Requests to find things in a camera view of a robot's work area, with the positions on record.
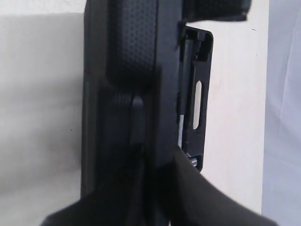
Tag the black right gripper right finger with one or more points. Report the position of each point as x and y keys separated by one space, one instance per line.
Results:
x=188 y=199

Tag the black plastic tool case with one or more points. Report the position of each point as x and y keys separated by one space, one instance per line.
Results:
x=131 y=81

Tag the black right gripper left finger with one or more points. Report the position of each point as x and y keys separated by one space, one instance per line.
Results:
x=119 y=198

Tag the claw hammer black handle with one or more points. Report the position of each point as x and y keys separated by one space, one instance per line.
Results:
x=187 y=90

